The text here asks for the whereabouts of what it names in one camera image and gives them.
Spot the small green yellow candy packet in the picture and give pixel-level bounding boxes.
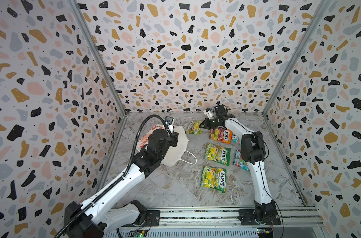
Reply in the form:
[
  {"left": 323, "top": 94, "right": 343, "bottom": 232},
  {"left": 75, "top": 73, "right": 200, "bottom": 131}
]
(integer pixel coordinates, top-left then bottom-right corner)
[{"left": 185, "top": 121, "right": 202, "bottom": 135}]

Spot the white paper bag red flower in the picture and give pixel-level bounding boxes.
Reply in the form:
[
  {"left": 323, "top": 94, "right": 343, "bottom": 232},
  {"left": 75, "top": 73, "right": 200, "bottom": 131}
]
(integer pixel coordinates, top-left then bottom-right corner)
[{"left": 136, "top": 125, "right": 197, "bottom": 167}]

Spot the orange pink Fox's candy packet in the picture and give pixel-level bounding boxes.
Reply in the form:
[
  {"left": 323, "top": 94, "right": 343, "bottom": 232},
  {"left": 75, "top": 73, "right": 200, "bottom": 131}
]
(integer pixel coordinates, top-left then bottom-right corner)
[{"left": 209, "top": 128, "right": 233, "bottom": 144}]

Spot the green snack packet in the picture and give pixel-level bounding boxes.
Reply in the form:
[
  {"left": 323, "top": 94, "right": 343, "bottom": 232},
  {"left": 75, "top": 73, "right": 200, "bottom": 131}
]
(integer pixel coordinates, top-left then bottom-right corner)
[
  {"left": 200, "top": 166, "right": 227, "bottom": 193},
  {"left": 204, "top": 143, "right": 231, "bottom": 166}
]

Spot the teal pink Fox's candy packet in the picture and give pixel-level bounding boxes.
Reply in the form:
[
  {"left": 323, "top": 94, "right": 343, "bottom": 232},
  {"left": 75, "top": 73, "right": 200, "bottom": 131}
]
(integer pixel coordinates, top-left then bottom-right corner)
[{"left": 231, "top": 133, "right": 241, "bottom": 144}]

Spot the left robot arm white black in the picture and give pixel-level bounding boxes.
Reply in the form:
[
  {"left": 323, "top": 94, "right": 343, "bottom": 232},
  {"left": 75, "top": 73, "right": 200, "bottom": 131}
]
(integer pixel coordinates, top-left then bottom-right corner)
[{"left": 57, "top": 129, "right": 179, "bottom": 238}]

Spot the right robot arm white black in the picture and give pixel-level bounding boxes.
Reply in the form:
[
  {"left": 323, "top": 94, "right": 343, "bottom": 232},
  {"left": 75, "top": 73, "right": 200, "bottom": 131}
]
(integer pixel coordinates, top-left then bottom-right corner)
[{"left": 200, "top": 104, "right": 278, "bottom": 224}]

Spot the left green circuit board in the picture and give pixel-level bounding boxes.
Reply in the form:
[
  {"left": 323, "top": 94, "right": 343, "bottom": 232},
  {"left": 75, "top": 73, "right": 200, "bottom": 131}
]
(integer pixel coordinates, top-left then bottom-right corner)
[{"left": 126, "top": 229, "right": 148, "bottom": 238}]

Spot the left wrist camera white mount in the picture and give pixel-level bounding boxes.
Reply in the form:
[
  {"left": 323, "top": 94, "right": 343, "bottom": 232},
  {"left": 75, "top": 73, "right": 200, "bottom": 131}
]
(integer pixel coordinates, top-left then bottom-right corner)
[{"left": 165, "top": 116, "right": 174, "bottom": 132}]

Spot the black corrugated cable conduit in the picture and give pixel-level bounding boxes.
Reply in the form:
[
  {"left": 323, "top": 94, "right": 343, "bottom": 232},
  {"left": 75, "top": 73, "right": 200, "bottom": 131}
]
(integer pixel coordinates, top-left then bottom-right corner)
[{"left": 54, "top": 114, "right": 169, "bottom": 238}]

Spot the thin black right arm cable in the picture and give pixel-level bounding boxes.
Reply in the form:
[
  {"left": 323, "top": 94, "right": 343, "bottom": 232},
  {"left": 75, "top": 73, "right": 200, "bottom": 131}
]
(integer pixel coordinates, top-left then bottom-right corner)
[{"left": 227, "top": 115, "right": 285, "bottom": 238}]

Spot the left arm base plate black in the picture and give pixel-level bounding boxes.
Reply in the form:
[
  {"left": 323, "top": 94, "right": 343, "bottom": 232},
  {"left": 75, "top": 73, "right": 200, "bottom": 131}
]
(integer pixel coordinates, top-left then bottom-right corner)
[{"left": 122, "top": 210, "right": 161, "bottom": 228}]

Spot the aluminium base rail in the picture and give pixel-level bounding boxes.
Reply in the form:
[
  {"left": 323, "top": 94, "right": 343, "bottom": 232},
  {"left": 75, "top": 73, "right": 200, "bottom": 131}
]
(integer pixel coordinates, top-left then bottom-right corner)
[{"left": 102, "top": 207, "right": 329, "bottom": 238}]

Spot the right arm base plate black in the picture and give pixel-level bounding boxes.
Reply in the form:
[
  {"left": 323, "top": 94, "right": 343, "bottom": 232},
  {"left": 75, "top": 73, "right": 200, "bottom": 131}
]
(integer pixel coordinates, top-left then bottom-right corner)
[{"left": 238, "top": 208, "right": 282, "bottom": 226}]

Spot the right circuit board with wires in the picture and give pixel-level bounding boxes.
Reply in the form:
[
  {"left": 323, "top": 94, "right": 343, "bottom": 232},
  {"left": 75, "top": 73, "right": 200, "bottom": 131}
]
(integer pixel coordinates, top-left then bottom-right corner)
[{"left": 256, "top": 228, "right": 274, "bottom": 238}]

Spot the right corner aluminium post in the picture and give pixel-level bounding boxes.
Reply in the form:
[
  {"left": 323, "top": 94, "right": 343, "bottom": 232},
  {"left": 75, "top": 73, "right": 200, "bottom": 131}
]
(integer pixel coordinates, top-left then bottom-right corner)
[{"left": 262, "top": 0, "right": 333, "bottom": 116}]

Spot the corner aluminium post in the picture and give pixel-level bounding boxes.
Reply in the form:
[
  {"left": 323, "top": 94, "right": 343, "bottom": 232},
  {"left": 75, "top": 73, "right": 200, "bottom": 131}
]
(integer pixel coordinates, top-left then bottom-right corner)
[
  {"left": 65, "top": 0, "right": 127, "bottom": 116},
  {"left": 262, "top": 0, "right": 333, "bottom": 116}
]

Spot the left corner aluminium post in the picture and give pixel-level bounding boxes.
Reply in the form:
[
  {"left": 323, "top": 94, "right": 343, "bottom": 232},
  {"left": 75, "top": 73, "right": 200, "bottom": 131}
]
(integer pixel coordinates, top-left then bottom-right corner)
[{"left": 65, "top": 0, "right": 127, "bottom": 116}]

